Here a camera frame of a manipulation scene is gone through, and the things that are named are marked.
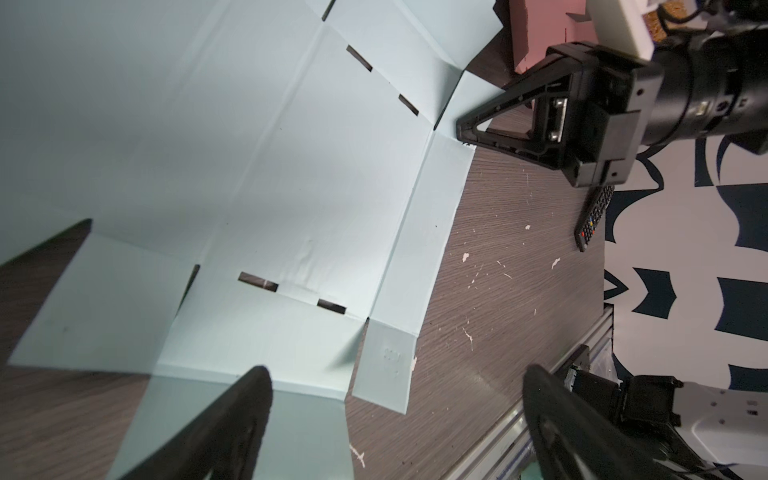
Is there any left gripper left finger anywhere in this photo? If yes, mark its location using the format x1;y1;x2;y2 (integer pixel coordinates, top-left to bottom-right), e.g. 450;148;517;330
123;366;273;479

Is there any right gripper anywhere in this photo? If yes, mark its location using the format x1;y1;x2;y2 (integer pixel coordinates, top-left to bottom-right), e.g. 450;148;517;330
456;42;664;187

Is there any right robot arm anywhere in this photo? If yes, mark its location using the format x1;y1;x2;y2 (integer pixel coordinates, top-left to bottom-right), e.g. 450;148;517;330
456;1;767;187

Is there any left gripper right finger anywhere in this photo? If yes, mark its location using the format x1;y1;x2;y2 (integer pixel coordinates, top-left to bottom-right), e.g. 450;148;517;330
523;364;676;479

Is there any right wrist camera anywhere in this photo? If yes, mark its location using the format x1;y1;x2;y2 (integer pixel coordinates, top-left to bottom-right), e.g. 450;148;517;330
586;0;660;61

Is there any pink flat paper box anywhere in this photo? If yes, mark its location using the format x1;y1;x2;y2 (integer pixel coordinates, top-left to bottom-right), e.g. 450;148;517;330
509;0;597;74

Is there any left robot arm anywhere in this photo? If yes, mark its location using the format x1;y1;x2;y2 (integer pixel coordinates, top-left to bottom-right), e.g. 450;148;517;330
127;365;767;479

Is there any light blue paper box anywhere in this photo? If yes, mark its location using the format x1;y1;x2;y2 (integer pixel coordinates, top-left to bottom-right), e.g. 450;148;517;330
1;1;502;479

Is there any black remote control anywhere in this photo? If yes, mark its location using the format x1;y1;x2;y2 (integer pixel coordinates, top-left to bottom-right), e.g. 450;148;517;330
574;185;615;252

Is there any brown teddy bear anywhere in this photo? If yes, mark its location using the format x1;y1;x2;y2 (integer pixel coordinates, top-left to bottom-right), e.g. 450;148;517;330
643;0;689;43

